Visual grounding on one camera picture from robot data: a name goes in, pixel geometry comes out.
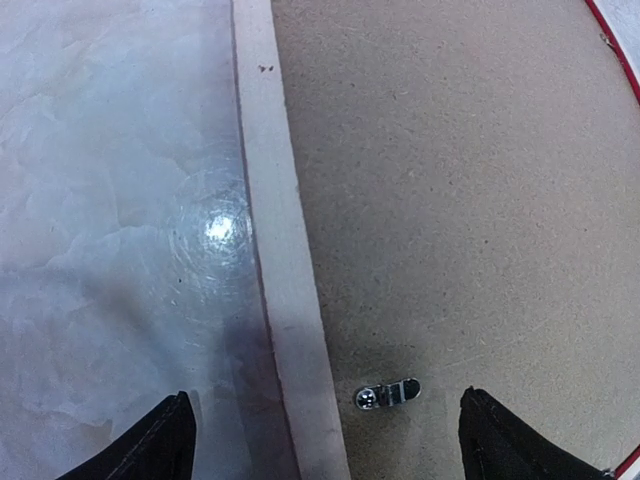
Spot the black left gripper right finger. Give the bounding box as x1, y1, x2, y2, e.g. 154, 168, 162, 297
458, 387, 613, 480

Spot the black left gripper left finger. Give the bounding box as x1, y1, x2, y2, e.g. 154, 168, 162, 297
60, 391, 196, 480

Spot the red wooden picture frame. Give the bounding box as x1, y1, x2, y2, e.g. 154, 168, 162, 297
230, 0, 640, 480

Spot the brown backing board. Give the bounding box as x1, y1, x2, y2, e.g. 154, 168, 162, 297
271, 0, 640, 480

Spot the silver turn clip left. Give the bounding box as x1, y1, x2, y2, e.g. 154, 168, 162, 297
354, 378, 421, 411

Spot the silver turn clip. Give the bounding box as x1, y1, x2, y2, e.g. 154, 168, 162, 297
354, 378, 421, 411
599, 32, 615, 50

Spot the silver turn clip right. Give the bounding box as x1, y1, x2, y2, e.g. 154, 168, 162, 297
599, 32, 615, 50

